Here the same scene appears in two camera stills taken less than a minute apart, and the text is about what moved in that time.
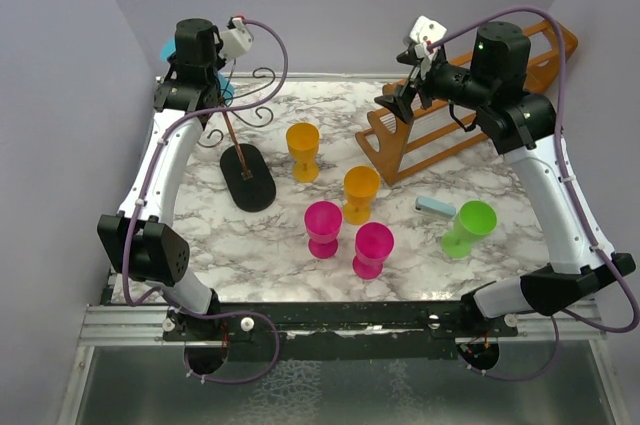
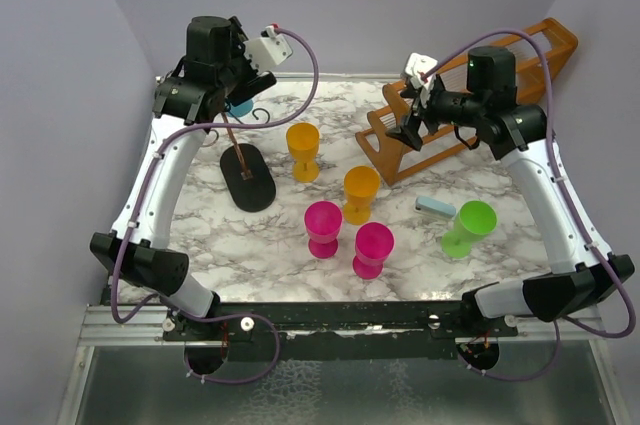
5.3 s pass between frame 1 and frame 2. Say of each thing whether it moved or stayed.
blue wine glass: moved
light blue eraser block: stayed
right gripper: moved
